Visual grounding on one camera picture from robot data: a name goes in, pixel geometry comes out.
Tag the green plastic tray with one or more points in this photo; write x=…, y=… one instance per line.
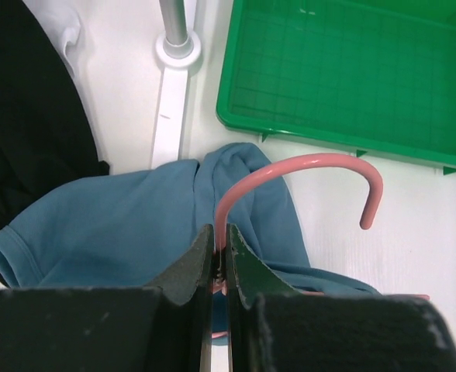
x=371, y=77

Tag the black tank top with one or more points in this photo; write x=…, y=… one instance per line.
x=45, y=137

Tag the pink hanger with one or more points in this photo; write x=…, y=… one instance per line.
x=300, y=163

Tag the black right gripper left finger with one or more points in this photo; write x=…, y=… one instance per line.
x=161, y=326

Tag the metal clothes rack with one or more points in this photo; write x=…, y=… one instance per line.
x=179, y=54

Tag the blue tank top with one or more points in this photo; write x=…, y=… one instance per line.
x=125, y=230

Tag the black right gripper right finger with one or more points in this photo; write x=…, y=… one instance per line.
x=274, y=327

